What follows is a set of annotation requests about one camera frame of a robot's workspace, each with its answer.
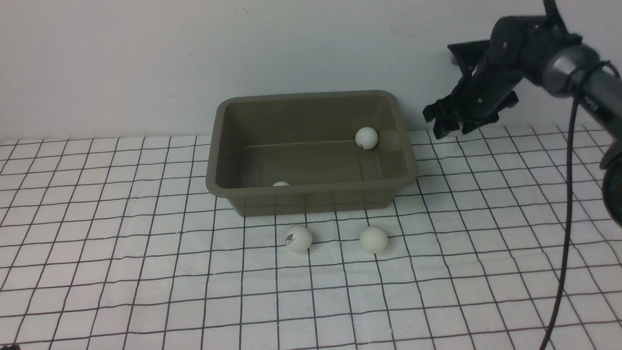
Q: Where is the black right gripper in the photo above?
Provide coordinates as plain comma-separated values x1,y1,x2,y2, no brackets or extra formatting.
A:
423,17,526,140

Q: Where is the plain white table-tennis ball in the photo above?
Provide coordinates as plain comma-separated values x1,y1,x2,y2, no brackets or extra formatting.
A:
359,226,389,254

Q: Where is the white ball with logo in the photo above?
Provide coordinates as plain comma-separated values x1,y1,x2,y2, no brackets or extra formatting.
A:
285,225,312,253

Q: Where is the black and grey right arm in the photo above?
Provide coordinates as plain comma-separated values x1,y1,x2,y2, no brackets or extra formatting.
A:
423,15,622,223

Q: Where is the olive plastic storage bin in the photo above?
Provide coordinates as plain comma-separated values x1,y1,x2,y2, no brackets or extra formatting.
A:
205,90,418,217

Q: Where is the white grid-pattern tablecloth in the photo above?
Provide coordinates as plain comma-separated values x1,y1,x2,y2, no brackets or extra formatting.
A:
0,122,622,350

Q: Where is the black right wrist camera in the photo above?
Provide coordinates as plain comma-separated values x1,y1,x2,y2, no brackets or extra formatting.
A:
447,40,490,77

